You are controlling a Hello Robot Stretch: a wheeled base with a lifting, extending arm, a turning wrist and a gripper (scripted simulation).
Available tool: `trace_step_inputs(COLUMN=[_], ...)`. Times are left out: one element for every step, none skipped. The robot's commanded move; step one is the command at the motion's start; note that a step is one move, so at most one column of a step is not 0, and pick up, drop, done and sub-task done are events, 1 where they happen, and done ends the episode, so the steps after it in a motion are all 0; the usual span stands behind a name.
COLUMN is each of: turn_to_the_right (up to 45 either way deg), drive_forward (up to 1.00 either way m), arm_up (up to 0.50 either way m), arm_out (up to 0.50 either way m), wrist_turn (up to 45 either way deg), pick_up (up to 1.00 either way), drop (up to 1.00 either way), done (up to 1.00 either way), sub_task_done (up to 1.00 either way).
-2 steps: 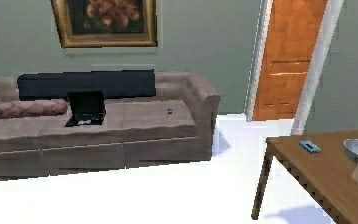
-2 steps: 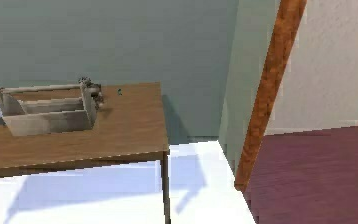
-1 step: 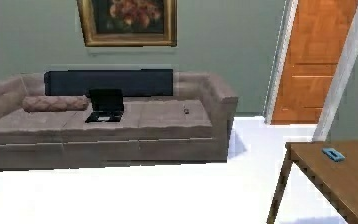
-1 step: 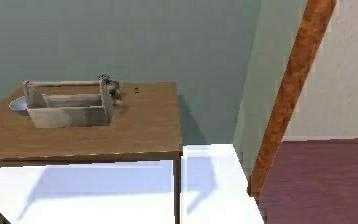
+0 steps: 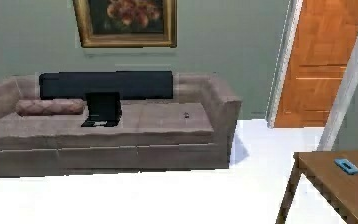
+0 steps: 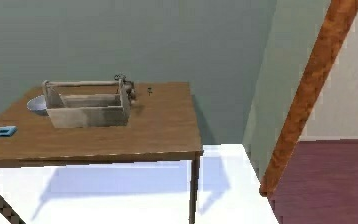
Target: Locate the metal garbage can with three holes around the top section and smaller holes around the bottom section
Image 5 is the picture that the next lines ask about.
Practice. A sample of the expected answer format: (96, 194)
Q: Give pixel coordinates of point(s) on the grey-brown sofa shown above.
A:
(173, 133)

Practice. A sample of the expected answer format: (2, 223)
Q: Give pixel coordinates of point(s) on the pink quilted bolster pillow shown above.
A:
(48, 107)

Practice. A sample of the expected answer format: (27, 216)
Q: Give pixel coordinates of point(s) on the orange wooden room door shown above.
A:
(317, 66)

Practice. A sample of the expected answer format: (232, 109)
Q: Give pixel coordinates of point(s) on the black open laptop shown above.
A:
(103, 107)

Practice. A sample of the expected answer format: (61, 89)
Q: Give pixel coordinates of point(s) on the small dark object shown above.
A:
(186, 115)

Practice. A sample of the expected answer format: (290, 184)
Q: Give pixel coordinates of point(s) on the brown wooden table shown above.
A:
(337, 186)

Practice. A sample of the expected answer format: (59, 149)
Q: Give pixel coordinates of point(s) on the blue flat box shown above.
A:
(347, 166)

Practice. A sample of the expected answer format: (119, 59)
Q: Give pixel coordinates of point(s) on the gold framed flower painting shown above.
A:
(127, 20)

